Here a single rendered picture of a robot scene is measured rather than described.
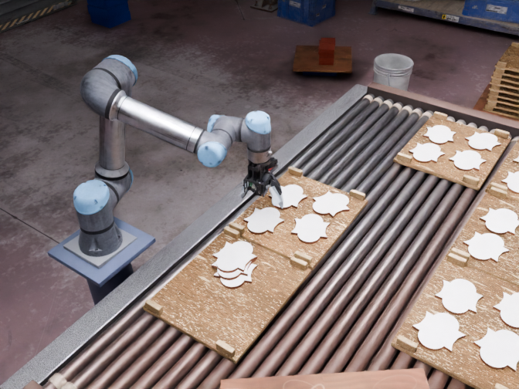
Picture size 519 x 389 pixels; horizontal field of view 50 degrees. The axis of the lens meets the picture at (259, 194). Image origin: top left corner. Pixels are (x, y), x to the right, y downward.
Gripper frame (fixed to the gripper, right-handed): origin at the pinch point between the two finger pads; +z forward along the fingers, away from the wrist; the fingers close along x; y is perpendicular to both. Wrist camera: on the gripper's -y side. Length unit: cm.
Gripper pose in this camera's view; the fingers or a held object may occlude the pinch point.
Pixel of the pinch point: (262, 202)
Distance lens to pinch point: 191.8
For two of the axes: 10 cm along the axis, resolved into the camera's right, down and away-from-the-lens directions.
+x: 9.2, 2.3, -3.2
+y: -3.9, 5.8, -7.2
